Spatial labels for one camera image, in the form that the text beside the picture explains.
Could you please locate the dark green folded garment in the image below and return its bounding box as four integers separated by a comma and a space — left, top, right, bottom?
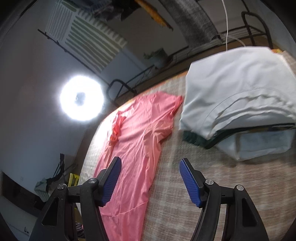
183, 123, 295, 150

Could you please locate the pink t-shirt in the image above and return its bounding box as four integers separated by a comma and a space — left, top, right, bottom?
93, 91, 183, 240

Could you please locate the beige plaid blanket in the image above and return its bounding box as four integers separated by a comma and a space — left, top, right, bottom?
81, 49, 296, 241

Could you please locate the black metal clothes rack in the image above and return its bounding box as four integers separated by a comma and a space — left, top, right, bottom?
37, 10, 273, 108

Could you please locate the white cable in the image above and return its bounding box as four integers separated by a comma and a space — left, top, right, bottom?
217, 0, 247, 51

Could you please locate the orange hanging garment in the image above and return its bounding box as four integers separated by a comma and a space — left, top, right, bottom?
135, 0, 174, 31

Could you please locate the white folded garment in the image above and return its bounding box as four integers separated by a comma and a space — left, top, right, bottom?
179, 46, 296, 161

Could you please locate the potted plant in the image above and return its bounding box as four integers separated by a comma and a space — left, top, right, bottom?
144, 48, 173, 69

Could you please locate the ring light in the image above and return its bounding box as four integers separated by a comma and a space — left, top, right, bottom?
59, 75, 104, 121

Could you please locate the grey plaid hanging garment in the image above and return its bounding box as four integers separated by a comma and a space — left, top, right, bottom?
160, 0, 218, 48

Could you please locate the green striped white towel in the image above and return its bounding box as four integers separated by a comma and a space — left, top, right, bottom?
45, 1, 127, 74

